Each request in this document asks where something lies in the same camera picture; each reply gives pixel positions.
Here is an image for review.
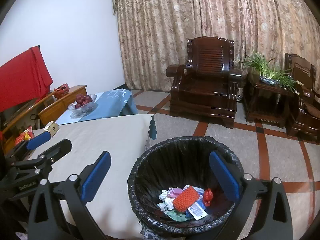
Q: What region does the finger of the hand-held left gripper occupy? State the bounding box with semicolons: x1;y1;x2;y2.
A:
14;138;73;174
10;131;53;163

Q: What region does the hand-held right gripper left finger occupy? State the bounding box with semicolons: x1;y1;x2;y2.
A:
28;151;112;240

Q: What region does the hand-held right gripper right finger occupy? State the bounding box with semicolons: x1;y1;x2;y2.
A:
209;151;293;240

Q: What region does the small red plastic bag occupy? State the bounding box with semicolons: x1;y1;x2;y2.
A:
203;188;213;207

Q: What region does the blue plastic bag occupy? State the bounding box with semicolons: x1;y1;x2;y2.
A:
185;199;208;217

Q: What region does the orange foam fruit net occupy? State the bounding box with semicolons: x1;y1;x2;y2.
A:
173;185;200;212

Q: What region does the pink face mask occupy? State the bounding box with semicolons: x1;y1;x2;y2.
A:
168;187;182;198

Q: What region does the trash bin with black liner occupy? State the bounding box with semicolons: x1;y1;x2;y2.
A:
127;135;245;238

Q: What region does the green rubber glove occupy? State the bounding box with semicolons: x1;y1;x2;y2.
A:
166;210;188;222

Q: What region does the white tissue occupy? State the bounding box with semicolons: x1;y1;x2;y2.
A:
157;190;175;210

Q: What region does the tissue box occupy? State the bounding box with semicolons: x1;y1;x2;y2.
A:
44;121;60;138

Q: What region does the wooden cabinet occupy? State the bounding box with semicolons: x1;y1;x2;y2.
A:
0;85;88;155

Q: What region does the glass fruit bowl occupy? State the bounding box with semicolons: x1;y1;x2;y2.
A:
68;94;97;119

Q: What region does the red cloth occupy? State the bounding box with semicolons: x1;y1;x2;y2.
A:
0;45;54;112

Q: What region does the teal scalloped undercloth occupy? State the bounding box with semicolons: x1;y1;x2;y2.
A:
142;116;157;147

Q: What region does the blue tablecloth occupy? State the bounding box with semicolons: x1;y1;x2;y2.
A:
54;89;138;125

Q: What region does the dark wooden side table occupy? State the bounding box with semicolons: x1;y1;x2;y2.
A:
243;74;300;129

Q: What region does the dark wooden armchair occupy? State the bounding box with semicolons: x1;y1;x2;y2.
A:
285;53;320;138
166;36;242;128

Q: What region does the potted green plant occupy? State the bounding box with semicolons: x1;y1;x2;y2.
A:
241;52;304;95

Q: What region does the beige patterned curtain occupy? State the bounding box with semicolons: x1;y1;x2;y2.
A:
111;0;320;93

